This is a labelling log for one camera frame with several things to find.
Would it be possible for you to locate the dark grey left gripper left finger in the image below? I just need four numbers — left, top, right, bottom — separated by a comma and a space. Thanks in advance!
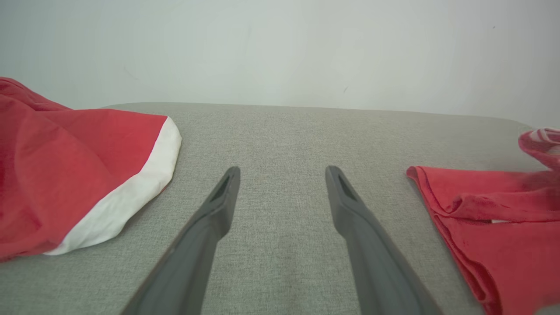
122, 166, 242, 315

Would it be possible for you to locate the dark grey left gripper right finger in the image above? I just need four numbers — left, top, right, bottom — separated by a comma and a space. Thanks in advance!
325, 165, 443, 315

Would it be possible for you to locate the red shirt with white sleeves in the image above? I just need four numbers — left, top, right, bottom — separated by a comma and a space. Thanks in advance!
406, 127, 560, 315

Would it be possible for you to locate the red garment with white hem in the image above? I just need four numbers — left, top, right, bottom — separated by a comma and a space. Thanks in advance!
0, 77, 182, 263

